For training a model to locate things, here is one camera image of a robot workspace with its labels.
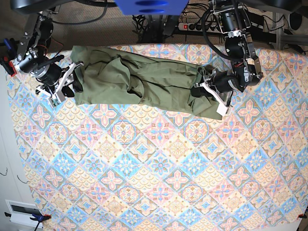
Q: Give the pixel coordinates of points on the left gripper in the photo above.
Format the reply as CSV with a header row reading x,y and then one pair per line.
x,y
217,85

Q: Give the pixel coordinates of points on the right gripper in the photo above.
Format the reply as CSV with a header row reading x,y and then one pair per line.
x,y
57,83

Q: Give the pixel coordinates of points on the green t-shirt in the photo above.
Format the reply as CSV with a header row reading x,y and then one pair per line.
x,y
110,76

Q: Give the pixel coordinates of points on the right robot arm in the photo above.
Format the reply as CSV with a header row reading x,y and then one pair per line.
x,y
33,46

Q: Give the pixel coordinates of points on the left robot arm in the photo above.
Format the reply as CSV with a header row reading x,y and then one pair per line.
x,y
233,22

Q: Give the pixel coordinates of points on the white power strip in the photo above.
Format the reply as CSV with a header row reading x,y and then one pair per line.
x,y
196,27

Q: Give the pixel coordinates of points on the blue clamp upper left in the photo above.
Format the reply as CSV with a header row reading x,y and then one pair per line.
x,y
8,52

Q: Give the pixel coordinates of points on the blue clamp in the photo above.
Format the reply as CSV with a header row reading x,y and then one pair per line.
x,y
8,52
38,217

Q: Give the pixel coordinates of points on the patterned tablecloth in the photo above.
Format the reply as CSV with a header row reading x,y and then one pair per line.
x,y
138,168

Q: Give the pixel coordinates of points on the blue clamp lower left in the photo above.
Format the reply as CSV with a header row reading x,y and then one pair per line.
x,y
38,217

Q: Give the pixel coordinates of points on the red clamp lower right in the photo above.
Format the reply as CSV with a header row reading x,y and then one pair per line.
x,y
302,216

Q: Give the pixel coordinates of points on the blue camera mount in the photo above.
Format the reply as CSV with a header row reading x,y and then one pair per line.
x,y
151,7

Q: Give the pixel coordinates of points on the white wall outlet box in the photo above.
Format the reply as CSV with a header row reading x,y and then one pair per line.
x,y
22,212

